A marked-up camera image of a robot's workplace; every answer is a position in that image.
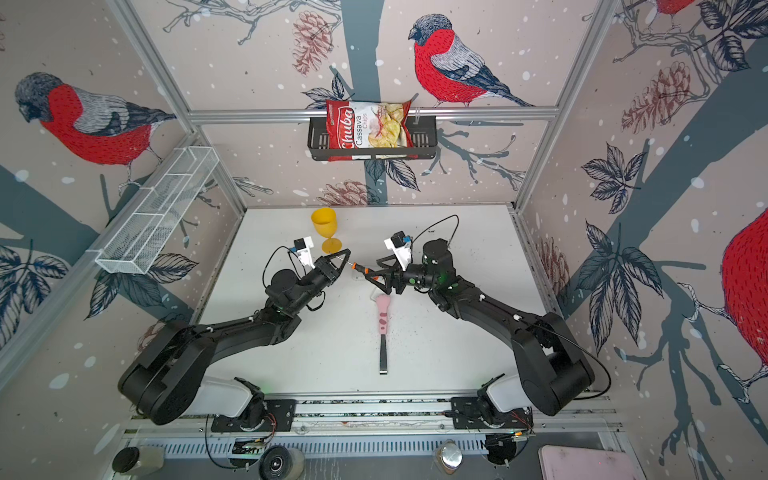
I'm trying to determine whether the grey cylinder with black cap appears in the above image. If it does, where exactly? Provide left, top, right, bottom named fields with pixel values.
left=112, top=446, right=165, bottom=476

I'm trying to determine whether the pink pad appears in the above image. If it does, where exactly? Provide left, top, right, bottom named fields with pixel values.
left=538, top=445, right=643, bottom=480

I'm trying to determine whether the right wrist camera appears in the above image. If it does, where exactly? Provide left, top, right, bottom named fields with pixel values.
left=384, top=231, right=412, bottom=271

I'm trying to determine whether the black wall basket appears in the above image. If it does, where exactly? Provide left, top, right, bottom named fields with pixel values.
left=307, top=116, right=438, bottom=161

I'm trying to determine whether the silver metal can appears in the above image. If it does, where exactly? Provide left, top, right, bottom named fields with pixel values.
left=435, top=440, right=463, bottom=475

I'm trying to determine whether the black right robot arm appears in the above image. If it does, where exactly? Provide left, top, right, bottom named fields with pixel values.
left=353, top=239, right=595, bottom=427

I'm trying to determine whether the aluminium mounting rail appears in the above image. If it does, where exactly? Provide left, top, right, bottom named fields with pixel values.
left=119, top=395, right=622, bottom=468

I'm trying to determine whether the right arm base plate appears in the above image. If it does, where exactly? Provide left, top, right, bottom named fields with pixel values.
left=444, top=397, right=533, bottom=430

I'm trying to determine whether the red cassava chips bag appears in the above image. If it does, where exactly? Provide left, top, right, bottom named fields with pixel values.
left=326, top=100, right=413, bottom=150

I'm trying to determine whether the white wire mesh shelf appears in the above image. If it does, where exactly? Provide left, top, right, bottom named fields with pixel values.
left=95, top=146, right=219, bottom=274

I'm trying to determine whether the white battery cover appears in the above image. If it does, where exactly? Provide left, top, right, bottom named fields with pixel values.
left=370, top=287, right=388, bottom=301

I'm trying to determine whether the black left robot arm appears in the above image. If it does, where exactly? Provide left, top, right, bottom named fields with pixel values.
left=117, top=249, right=351, bottom=425

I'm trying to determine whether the orange black screwdriver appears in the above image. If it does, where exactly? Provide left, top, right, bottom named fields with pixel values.
left=352, top=263, right=369, bottom=274

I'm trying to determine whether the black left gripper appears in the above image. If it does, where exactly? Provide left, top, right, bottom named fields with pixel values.
left=290, top=249, right=349, bottom=315

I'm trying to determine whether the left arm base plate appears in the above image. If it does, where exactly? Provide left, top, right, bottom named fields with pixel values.
left=210, top=399, right=297, bottom=434

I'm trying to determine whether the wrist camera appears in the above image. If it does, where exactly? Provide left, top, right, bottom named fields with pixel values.
left=384, top=231, right=412, bottom=271
left=290, top=236, right=315, bottom=269

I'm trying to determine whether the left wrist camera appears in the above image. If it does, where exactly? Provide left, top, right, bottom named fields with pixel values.
left=290, top=236, right=315, bottom=269

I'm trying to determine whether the yellow plastic goblet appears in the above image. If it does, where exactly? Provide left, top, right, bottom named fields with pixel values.
left=311, top=207, right=342, bottom=254

